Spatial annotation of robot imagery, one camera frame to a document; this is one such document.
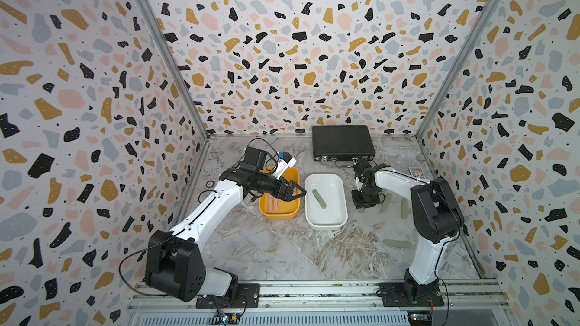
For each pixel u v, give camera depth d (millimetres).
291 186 691
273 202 825
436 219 509
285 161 715
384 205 968
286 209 925
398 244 862
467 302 758
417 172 1061
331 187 1001
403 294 725
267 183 697
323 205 953
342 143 1148
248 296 737
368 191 801
